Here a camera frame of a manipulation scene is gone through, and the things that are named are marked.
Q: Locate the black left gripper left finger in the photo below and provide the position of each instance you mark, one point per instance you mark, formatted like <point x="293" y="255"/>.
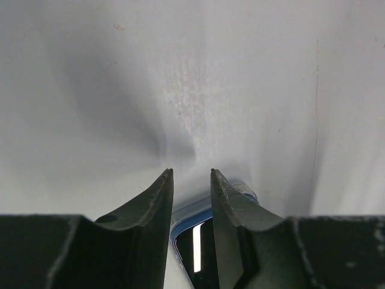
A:
<point x="126" y="248"/>

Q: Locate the blue smartphone black screen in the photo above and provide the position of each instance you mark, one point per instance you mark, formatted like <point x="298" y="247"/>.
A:
<point x="195" y="247"/>

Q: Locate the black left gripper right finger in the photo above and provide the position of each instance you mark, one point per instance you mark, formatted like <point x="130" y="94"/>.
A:
<point x="257" y="249"/>

